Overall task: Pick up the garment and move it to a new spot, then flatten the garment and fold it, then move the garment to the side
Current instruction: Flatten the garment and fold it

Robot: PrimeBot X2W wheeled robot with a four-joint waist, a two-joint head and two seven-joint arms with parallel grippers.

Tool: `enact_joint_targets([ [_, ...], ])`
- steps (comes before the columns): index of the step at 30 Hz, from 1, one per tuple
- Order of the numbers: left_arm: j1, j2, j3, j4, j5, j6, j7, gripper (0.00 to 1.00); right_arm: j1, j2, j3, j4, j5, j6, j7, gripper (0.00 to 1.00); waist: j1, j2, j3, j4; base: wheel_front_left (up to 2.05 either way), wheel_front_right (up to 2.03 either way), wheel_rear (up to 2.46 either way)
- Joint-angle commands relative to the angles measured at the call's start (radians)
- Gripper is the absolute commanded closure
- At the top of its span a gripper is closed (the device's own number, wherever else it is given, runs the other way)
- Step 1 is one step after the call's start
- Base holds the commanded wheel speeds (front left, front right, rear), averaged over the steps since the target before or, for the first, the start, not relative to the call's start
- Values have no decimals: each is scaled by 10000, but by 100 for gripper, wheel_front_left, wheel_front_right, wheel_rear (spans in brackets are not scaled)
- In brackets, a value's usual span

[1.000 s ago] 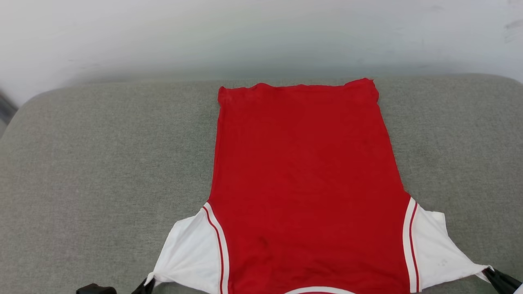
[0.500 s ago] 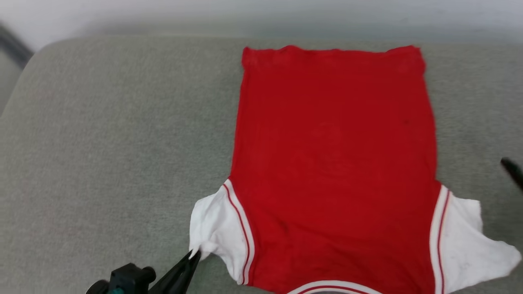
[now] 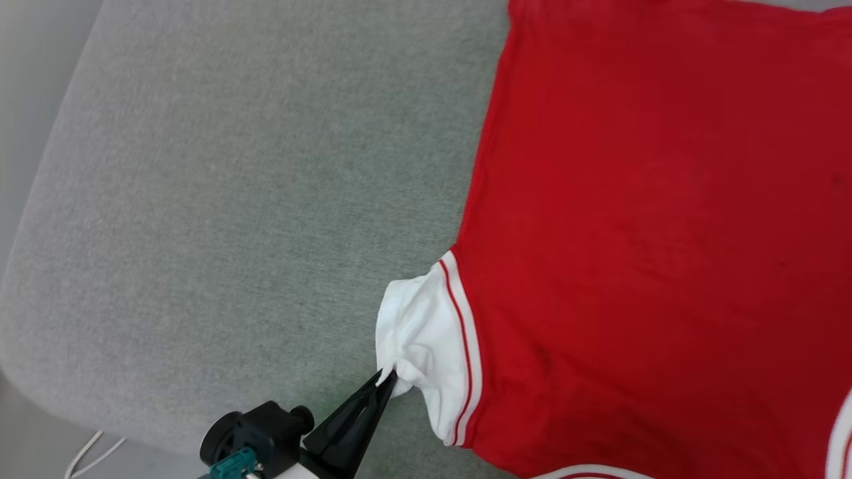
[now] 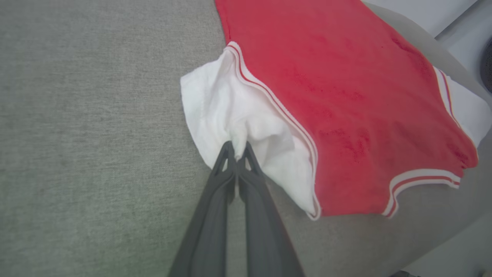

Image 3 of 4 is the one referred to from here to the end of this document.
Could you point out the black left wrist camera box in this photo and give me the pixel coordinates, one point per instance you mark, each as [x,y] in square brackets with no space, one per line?
[266,432]

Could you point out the red and white sports jersey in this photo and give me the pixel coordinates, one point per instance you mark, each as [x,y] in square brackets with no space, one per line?
[665,233]

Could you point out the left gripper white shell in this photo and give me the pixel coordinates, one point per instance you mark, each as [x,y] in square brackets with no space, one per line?
[296,469]

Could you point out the grey fabric sofa seat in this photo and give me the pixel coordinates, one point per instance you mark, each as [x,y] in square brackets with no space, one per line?
[233,199]

